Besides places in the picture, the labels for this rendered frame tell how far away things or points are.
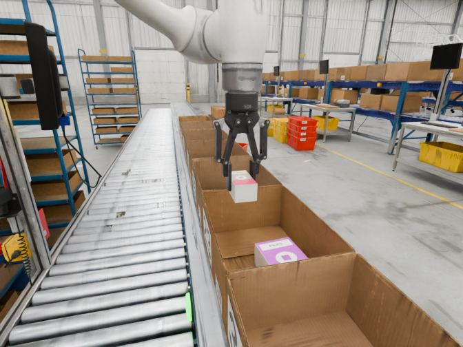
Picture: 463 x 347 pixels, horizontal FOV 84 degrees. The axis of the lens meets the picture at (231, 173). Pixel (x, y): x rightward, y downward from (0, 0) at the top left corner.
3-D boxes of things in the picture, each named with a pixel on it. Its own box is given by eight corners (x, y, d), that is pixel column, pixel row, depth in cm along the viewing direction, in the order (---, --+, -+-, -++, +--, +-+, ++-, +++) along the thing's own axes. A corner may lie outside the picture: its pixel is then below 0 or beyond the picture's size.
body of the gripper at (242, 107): (227, 93, 54) (227, 137, 57) (265, 92, 56) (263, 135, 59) (220, 91, 61) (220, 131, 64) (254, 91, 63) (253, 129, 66)
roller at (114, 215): (82, 222, 134) (80, 213, 133) (183, 211, 145) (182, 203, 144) (78, 227, 130) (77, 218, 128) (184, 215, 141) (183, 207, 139)
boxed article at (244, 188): (235, 203, 62) (235, 185, 60) (226, 186, 71) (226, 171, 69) (256, 200, 63) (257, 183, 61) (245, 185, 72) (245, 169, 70)
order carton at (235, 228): (202, 235, 91) (200, 191, 85) (280, 226, 98) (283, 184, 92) (225, 337, 55) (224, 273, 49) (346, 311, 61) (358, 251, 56)
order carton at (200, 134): (183, 151, 199) (182, 129, 193) (221, 149, 205) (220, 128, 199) (187, 167, 162) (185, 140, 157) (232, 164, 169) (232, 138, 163)
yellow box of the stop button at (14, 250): (12, 250, 95) (6, 234, 93) (38, 248, 97) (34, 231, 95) (-13, 279, 82) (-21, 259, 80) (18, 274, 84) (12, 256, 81)
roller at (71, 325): (14, 335, 75) (9, 323, 73) (194, 302, 86) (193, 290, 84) (4, 352, 70) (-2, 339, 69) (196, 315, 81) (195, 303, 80)
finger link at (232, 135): (242, 120, 58) (236, 118, 58) (228, 166, 61) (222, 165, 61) (238, 118, 62) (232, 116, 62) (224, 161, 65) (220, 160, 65)
